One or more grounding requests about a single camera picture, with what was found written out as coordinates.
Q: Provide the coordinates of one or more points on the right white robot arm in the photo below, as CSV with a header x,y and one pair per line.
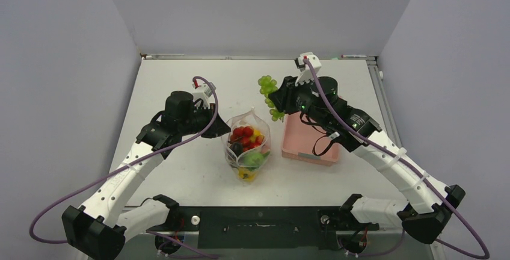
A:
x,y
356,128

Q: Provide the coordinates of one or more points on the red cherry tomato bunch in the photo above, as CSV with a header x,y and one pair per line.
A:
x,y
248,135

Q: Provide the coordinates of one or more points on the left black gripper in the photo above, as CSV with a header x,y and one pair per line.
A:
x,y
218,127

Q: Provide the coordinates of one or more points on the aluminium table rail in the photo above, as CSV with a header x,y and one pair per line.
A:
x,y
388,114

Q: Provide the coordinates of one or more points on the dark purple eggplant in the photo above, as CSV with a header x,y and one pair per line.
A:
x,y
237,148

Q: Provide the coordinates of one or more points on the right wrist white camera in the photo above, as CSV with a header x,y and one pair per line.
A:
x,y
306,62

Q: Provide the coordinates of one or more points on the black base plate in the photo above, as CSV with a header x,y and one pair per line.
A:
x,y
263,227

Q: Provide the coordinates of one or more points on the yellow bell pepper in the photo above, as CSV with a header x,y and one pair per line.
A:
x,y
247,175

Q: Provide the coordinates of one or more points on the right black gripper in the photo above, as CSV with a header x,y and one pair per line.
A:
x,y
284,97

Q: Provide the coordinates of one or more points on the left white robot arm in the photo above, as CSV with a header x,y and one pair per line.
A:
x,y
99,227

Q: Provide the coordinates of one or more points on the green lettuce head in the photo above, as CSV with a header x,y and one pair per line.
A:
x,y
254,160

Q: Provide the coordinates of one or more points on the clear zip top bag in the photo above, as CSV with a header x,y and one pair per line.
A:
x,y
248,118

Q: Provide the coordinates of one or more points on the pink plastic basket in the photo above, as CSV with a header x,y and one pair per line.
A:
x,y
302,142

